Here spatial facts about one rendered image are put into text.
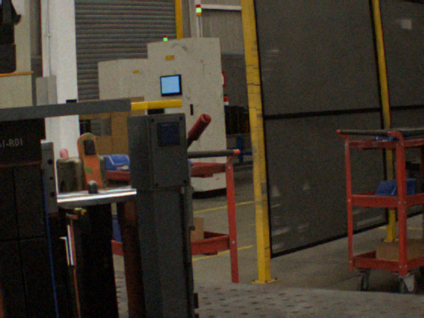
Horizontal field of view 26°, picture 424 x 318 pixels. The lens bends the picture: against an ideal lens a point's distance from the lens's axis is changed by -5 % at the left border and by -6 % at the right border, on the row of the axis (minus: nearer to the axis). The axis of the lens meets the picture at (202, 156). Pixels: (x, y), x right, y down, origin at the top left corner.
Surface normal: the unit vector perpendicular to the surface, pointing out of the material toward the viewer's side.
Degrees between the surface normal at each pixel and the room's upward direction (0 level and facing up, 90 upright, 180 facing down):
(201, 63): 90
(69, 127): 90
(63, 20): 90
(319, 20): 88
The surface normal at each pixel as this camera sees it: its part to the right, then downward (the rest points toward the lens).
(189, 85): -0.66, 0.08
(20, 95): 0.74, -0.01
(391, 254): -0.87, 0.08
